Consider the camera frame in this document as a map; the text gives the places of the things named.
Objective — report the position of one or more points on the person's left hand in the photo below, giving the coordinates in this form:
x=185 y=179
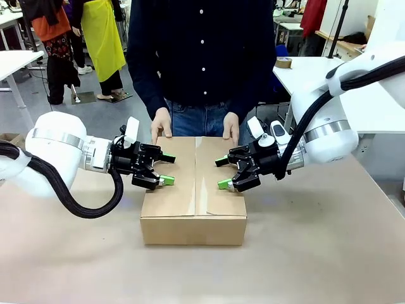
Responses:
x=231 y=125

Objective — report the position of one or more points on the person in yellow apron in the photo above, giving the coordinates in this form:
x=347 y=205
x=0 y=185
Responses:
x=102 y=41

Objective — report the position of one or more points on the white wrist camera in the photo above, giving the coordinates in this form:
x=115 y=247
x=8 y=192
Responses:
x=255 y=126
x=131 y=130

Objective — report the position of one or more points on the wooden shelf board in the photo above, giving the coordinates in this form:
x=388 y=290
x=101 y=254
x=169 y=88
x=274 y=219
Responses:
x=343 y=42

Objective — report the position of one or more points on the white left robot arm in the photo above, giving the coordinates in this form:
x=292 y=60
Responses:
x=57 y=133

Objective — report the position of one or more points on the black tripod pole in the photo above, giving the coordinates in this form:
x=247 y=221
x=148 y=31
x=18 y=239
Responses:
x=339 y=28

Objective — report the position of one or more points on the white desk with dark frame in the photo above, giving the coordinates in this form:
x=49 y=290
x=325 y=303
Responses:
x=9 y=22

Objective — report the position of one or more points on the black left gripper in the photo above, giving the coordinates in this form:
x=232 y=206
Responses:
x=126 y=160

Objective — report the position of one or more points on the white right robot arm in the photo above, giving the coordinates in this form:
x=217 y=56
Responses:
x=329 y=142

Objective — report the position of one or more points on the white table with grey legs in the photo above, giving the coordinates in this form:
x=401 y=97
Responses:
x=16 y=61

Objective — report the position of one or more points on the person in dark shirt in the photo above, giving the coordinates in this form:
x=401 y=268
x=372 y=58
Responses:
x=202 y=50

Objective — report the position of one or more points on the brown cardboard box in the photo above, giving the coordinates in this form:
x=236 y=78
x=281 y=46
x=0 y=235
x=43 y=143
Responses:
x=193 y=196

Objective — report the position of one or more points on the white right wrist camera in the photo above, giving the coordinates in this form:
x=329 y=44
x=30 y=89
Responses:
x=255 y=126

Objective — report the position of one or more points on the dark floor stand plate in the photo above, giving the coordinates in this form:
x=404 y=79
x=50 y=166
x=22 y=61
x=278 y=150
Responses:
x=118 y=96
x=83 y=97

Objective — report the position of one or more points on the person's left forearm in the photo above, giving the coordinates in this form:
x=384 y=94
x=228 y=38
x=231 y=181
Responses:
x=253 y=92

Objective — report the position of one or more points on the red hanging garment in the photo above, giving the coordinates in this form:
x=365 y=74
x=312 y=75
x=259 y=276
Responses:
x=312 y=16

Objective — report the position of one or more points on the large white work table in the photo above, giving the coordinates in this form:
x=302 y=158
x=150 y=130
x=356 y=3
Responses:
x=364 y=104

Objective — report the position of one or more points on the person's right forearm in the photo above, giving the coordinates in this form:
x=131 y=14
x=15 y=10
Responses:
x=145 y=85

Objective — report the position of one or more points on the brown tape roll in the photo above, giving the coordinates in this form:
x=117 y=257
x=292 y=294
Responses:
x=283 y=62

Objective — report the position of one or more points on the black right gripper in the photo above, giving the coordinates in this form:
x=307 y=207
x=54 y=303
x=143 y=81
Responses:
x=267 y=158

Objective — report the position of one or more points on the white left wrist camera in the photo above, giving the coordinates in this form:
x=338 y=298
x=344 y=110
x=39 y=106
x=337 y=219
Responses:
x=131 y=130

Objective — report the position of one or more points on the person in orange top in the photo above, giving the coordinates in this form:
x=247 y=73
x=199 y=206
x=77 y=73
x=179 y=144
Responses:
x=57 y=47

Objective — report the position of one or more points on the person's right hand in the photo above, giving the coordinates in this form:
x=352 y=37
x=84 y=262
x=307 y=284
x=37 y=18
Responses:
x=161 y=122

